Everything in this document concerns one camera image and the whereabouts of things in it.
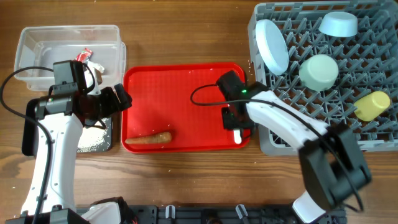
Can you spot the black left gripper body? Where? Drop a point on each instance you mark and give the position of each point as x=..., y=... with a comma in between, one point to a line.
x=105, y=104

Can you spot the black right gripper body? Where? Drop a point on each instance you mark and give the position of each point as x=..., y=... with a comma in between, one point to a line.
x=230, y=121

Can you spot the white plastic spoon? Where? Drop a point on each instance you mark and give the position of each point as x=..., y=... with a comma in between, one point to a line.
x=238, y=136

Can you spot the white tissue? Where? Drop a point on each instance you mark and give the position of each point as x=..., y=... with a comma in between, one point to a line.
x=97, y=70

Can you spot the red snack wrapper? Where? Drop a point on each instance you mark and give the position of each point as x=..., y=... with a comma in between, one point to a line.
x=84, y=55

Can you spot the light blue plate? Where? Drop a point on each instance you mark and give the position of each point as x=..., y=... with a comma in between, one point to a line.
x=272, y=46

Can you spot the green bowl with rice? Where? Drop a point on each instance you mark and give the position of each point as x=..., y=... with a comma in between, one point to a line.
x=319, y=72

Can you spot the yellow plastic cup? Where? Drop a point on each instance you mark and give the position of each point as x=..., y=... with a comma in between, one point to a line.
x=372, y=105

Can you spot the light blue bowl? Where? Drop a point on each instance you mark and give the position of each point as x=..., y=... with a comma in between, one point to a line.
x=339, y=24

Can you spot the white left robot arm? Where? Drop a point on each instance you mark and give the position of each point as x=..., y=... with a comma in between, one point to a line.
x=60, y=117

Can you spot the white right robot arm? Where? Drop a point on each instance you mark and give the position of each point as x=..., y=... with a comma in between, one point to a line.
x=333, y=165

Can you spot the black waste tray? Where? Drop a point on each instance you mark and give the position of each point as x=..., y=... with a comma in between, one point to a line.
x=30, y=139

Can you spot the clear plastic waste bin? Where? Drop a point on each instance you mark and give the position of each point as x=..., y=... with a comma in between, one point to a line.
x=42, y=46

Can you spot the grey dishwasher rack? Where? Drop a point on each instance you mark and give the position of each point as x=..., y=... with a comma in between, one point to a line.
x=367, y=62

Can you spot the pile of white rice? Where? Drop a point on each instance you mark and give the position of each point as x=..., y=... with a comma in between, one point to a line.
x=95, y=139

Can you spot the red plastic tray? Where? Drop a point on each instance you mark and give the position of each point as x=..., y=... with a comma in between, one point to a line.
x=161, y=102

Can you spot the orange carrot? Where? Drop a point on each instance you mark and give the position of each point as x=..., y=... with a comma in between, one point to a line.
x=159, y=138

